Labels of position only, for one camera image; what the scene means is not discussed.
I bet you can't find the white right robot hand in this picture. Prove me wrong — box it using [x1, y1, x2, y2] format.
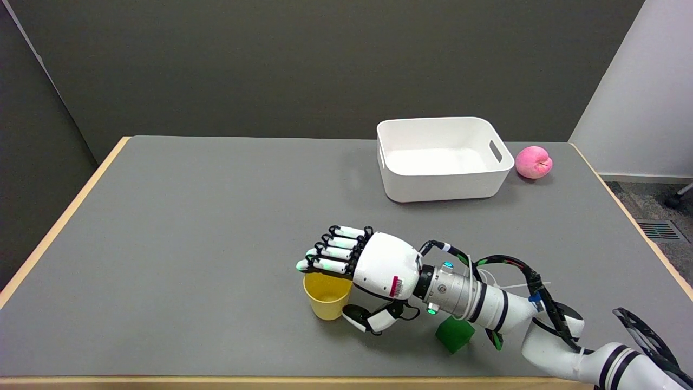
[296, 225, 424, 334]

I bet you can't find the yellow plastic cup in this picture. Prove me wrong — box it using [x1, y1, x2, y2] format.
[303, 272, 353, 321]

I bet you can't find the green cube block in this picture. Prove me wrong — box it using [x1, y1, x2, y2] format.
[436, 317, 475, 354]

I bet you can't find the white plastic storage bin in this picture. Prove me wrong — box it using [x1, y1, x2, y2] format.
[377, 117, 514, 203]

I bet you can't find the pink toy peach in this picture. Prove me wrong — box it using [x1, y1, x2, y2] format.
[515, 146, 553, 179]

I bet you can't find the metal floor vent grille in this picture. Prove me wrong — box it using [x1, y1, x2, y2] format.
[635, 219, 683, 242]

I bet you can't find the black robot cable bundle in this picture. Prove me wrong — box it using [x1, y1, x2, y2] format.
[418, 240, 693, 388]

